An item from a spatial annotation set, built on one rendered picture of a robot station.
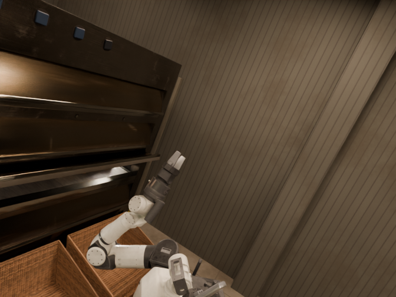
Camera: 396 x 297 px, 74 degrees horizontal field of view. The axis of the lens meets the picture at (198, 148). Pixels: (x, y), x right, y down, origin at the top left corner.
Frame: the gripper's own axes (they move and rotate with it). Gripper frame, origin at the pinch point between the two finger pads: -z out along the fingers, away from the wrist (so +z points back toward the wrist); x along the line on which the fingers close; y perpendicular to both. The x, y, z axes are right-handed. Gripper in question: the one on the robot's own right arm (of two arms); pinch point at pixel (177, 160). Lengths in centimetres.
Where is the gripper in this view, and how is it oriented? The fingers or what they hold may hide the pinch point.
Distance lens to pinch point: 109.4
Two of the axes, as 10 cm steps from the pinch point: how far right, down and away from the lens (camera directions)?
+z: -5.7, 8.2, -1.1
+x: -1.2, -2.1, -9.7
